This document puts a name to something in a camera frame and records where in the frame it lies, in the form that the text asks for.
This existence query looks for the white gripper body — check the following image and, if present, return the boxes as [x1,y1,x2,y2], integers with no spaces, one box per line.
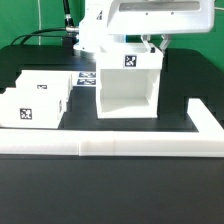
[107,0,214,35]

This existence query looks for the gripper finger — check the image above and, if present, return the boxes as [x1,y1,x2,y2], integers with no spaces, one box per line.
[141,35,155,53]
[160,34,172,51]

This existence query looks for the white drawer cabinet box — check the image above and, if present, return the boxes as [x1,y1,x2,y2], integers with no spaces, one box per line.
[96,44,163,119]

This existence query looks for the white front drawer tray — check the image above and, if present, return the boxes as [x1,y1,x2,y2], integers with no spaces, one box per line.
[0,89,67,129]

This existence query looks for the white drawer tray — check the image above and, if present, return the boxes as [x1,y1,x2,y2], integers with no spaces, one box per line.
[0,89,67,129]
[16,70,72,99]

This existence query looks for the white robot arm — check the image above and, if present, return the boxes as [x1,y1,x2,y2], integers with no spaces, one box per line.
[74,0,215,57]

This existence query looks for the white rear drawer tray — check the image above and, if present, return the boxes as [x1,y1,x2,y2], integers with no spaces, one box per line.
[16,70,72,99]

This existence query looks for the white marker sheet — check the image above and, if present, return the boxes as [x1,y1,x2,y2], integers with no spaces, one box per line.
[72,71,96,87]

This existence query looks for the black cable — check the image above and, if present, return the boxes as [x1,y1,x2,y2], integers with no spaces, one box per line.
[9,0,80,46]

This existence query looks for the white L-shaped border frame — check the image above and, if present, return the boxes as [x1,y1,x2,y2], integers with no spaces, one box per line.
[0,98,224,157]

